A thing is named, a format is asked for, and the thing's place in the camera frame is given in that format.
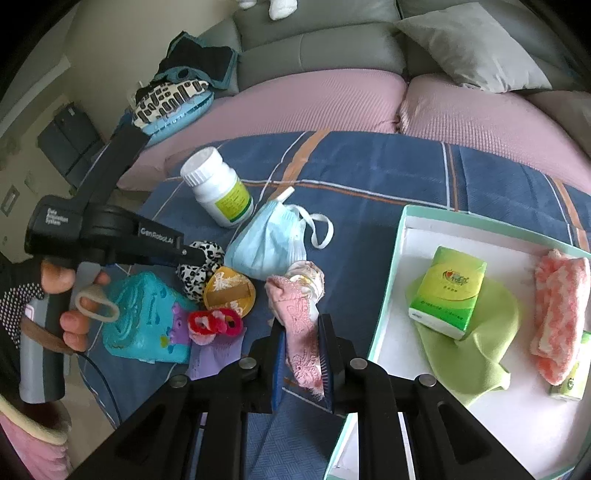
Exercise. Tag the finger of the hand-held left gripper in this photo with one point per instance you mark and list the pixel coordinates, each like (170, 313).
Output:
(122, 161)
(194, 256)

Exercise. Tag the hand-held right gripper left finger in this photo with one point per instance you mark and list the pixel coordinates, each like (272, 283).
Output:
(278, 378)

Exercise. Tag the round yellow lidded cup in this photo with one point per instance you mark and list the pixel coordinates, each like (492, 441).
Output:
(231, 290)

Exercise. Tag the white pill bottle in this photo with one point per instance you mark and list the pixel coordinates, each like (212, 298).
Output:
(217, 189)

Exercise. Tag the teal wet wipes pack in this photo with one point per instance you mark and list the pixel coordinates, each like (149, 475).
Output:
(143, 318)

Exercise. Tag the black white patterned cushion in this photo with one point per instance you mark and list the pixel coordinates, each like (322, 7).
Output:
(166, 99)

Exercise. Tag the light green cloth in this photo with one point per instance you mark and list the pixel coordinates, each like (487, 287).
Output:
(480, 364)

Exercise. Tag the pink white fuzzy towel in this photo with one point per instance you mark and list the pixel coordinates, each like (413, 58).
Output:
(561, 314)

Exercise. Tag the grey white plush toy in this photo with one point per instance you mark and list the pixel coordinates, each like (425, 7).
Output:
(281, 9)

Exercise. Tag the white wall socket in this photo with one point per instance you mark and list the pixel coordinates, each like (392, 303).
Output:
(9, 199)

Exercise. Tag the green tissue pack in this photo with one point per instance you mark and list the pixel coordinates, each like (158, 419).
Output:
(448, 290)
(575, 378)

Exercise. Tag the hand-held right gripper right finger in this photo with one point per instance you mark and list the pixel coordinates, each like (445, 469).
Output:
(325, 360)

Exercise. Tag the teal-rimmed white box tray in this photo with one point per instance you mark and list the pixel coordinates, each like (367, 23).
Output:
(508, 415)

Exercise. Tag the purple packet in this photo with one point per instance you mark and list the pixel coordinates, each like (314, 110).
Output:
(217, 357)

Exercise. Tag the leopard print scrunchie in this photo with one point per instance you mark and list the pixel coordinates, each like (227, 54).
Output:
(194, 281)

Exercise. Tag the pink plush slipper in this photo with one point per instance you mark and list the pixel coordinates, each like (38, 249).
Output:
(27, 443)

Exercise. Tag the blue face mask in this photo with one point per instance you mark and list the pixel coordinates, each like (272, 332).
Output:
(268, 244)

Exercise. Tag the black teal bag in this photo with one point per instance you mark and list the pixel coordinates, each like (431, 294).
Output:
(198, 60)

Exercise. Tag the light blue cushion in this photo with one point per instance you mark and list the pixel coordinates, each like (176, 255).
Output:
(189, 115)

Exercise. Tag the person's left hand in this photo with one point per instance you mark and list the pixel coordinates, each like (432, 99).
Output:
(55, 277)

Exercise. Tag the dark grey cabinet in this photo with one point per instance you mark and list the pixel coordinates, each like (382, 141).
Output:
(69, 143)

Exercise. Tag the beige elastic loop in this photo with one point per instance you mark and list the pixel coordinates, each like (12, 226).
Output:
(114, 313)

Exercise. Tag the red pink scrunchie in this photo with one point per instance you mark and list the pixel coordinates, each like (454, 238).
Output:
(231, 325)

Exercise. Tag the pink lace cloth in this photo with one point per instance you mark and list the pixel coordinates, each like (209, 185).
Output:
(300, 323)

